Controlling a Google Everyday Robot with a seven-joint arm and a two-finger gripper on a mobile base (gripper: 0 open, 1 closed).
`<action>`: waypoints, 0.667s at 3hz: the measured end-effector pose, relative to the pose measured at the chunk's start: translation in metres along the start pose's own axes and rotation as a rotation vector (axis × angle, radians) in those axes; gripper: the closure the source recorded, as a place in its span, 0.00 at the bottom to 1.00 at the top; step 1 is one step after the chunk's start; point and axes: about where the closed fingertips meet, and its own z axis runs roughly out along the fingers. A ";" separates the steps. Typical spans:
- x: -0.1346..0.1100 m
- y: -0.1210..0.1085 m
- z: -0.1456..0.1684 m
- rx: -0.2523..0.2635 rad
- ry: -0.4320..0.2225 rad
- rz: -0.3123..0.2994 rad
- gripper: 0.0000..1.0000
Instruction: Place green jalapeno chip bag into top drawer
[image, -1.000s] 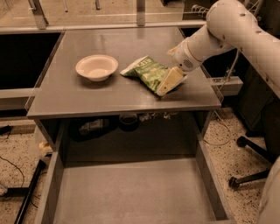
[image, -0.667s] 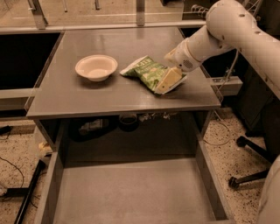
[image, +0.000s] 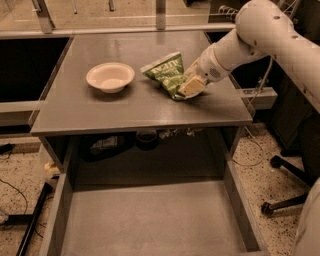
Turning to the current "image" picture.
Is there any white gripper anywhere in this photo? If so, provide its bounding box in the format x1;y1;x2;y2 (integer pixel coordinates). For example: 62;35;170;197
178;44;230;98

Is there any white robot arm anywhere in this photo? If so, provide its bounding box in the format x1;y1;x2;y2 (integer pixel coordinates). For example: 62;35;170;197
185;0;320;256

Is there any metal rail frame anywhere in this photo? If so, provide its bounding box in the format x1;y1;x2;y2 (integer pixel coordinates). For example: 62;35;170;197
0;0;234;39

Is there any black floor bar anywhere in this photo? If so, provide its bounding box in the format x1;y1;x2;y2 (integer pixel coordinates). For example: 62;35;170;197
16;182;52;256

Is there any open grey top drawer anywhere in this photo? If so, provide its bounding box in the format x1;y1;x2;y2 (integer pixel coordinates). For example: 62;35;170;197
39;138;270;256

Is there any white paper bowl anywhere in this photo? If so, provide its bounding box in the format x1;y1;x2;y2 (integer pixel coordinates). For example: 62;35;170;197
86;62;135;94

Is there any black office chair base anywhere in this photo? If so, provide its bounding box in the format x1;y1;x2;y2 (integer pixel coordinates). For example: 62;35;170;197
260;154;318;217

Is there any green jalapeno chip bag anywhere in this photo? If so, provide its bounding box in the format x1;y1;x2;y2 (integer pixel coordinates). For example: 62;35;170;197
140;52;187;100

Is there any white power strip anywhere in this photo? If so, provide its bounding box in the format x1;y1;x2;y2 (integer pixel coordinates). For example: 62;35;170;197
218;5;238;20

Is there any white power cable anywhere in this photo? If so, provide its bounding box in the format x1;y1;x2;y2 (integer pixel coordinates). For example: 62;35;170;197
248;56;274;104

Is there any grey cabinet with top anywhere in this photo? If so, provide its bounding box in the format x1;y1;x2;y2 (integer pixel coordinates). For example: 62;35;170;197
30;30;254;178

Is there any black floor cable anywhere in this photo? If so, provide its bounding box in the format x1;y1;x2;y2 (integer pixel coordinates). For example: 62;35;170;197
0;178;29;216

